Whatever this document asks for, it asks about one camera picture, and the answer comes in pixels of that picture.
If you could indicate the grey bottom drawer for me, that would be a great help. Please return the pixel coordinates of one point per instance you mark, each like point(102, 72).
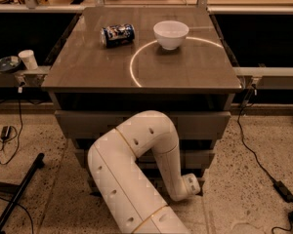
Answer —
point(155, 181)

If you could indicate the grey drawer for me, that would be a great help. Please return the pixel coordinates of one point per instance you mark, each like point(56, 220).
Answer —
point(190, 159)
point(155, 181)
point(190, 125)

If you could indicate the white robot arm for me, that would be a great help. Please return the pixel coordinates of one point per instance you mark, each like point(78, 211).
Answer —
point(135, 204)

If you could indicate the grey drawer cabinet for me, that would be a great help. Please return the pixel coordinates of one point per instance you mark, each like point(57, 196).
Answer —
point(140, 76)

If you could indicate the grey middle drawer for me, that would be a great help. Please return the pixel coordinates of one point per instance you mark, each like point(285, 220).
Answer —
point(190, 159)

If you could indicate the grey top drawer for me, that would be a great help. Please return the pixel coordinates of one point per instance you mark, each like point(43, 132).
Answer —
point(190, 125)

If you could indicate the white ceramic bowl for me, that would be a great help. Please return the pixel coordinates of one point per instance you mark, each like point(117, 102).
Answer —
point(170, 34)

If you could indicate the blue soda can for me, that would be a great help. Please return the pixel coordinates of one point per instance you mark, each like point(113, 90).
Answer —
point(117, 35)

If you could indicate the white paper cup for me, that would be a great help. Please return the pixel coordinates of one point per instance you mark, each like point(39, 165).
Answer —
point(28, 58)

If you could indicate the black power adapter left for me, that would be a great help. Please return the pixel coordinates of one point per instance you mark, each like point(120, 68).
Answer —
point(5, 133)

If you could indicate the dark blue plate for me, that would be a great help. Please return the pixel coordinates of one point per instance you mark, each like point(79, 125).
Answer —
point(10, 64)

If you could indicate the black pole stand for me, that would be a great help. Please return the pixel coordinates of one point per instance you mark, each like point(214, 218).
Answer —
point(17, 190)

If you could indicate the black power brick right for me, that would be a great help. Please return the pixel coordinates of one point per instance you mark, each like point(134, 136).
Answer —
point(283, 191)

